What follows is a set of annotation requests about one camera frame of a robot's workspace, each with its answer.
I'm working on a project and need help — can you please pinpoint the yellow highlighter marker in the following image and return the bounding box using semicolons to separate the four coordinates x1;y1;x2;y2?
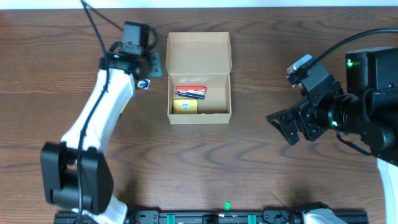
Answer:
119;100;129;119

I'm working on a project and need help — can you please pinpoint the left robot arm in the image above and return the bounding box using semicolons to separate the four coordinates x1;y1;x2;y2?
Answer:
40;21;162;223

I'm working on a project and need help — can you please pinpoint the green clip marker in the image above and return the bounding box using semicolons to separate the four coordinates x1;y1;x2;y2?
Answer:
224;202;231;212

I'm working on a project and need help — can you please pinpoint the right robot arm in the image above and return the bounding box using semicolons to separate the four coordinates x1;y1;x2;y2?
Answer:
266;47;397;223

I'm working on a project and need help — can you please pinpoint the red black stapler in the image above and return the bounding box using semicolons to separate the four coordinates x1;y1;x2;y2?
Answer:
176;86;207;100

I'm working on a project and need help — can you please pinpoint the small white blue staple box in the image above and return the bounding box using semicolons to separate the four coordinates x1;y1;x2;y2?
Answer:
136;79;151;90

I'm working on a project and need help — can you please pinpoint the black mounting rail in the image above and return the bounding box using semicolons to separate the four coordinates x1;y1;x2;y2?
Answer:
53;210;369;224

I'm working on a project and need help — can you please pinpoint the open cardboard box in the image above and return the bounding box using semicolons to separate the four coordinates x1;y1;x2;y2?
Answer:
165;32;232;124

